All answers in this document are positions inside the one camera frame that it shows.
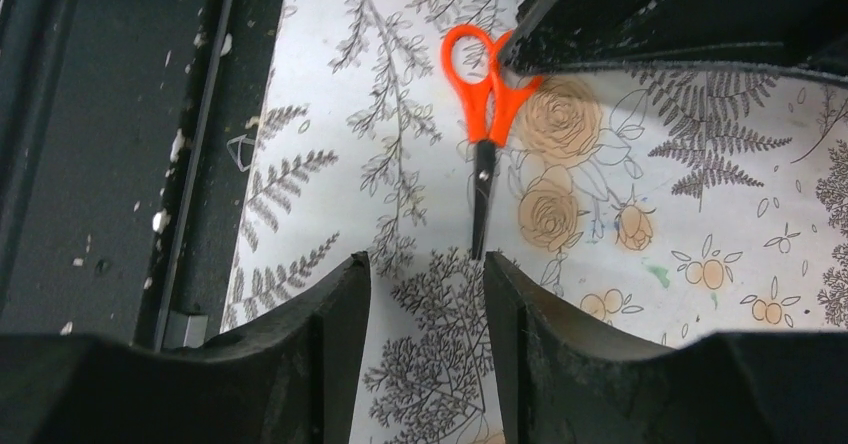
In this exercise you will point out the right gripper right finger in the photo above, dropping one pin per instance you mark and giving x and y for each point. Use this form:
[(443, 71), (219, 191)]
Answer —
[(564, 376)]

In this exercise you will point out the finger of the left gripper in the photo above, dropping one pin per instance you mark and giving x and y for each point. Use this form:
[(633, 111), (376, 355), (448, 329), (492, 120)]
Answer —
[(804, 39)]

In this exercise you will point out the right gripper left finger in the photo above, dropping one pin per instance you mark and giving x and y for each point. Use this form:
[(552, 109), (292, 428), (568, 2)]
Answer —
[(289, 376)]

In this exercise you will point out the orange handled small scissors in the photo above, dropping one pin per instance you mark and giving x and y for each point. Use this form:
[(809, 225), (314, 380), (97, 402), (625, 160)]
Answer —
[(490, 106)]

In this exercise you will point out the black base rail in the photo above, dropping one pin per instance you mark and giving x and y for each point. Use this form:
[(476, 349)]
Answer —
[(127, 129)]

